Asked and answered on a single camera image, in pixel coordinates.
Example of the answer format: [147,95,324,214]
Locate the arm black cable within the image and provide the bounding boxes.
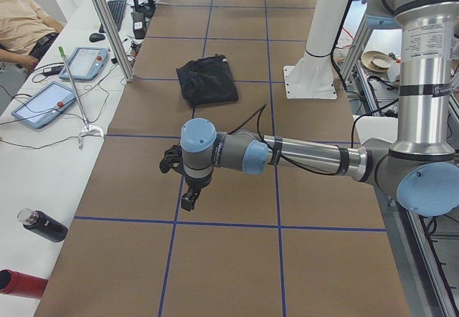
[229,103,363,176]

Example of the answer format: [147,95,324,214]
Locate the seated person in beige shirt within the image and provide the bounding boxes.
[1,0,64,72]

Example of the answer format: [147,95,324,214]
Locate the red bottle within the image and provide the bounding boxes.
[1,269,48,299]

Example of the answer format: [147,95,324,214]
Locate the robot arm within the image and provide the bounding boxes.
[175,0,458,217]

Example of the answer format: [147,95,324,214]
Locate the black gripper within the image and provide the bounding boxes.
[181,174,212,212]

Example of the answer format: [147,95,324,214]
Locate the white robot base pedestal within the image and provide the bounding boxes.
[283,0,352,100]

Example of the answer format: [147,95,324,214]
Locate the black graphic t-shirt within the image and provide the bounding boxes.
[176,54,239,108]

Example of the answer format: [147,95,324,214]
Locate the black computer mouse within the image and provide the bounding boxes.
[89,32,105,43]

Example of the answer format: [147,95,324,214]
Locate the black keyboard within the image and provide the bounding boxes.
[108,0,127,31]

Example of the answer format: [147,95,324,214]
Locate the aluminium profile post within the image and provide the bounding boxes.
[92,0,134,82]

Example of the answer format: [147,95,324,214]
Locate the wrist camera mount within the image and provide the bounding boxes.
[159,145,184,175]

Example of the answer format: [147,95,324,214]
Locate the black cable on white table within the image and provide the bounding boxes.
[0,64,125,151]

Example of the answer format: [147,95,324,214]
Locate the teach pendant with red button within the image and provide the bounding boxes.
[11,82,75,129]

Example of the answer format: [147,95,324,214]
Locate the black power adapter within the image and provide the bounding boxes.
[131,11,147,39]

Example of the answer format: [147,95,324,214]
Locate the white plastic chair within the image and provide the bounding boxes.
[354,116,398,144]

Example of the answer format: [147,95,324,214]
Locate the black water bottle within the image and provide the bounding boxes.
[16,208,68,242]

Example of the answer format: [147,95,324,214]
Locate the metal reacher grabber tool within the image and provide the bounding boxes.
[57,46,105,149]

